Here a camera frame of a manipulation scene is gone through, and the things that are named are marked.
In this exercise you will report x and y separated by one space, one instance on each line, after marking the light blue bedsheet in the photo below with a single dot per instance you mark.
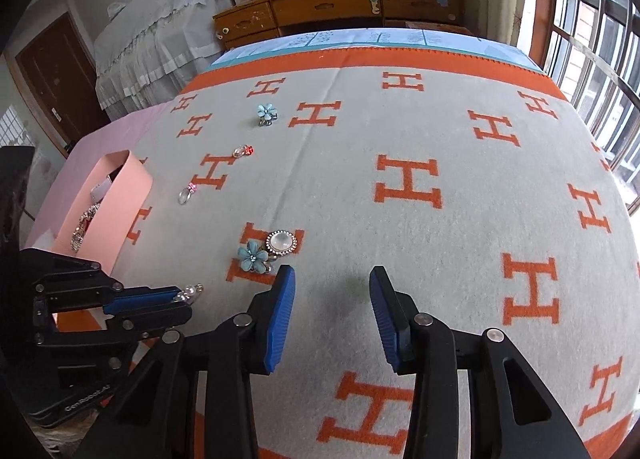
280 46

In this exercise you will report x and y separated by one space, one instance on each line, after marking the pink box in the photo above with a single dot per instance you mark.
125 219

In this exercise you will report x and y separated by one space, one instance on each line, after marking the orange grey patterned blanket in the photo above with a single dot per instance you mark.
450 239

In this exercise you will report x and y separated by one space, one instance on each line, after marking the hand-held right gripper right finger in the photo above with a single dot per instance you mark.
387 319

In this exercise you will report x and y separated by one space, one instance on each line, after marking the window with metal grille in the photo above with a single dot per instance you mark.
590 14

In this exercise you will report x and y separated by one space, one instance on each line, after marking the round silver brooch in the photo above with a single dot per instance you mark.
281 241

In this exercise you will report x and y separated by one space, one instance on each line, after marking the white lace furniture cover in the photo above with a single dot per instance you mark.
150 39

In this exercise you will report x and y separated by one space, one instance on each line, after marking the small crystal charm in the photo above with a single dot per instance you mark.
242 151
190 187

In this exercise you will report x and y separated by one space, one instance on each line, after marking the blue flower earring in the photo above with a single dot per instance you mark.
252 255
265 111

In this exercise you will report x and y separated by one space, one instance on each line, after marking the wooden desk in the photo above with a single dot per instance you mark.
325 4

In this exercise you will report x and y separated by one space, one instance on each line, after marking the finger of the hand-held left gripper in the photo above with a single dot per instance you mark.
150 321
140 300

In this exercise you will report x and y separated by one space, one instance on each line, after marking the brown wooden door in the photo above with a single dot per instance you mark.
55 74

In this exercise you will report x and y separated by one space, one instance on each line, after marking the silver rhinestone hair comb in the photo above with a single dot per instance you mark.
80 239

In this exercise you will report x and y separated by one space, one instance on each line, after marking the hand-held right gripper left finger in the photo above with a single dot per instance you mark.
280 319

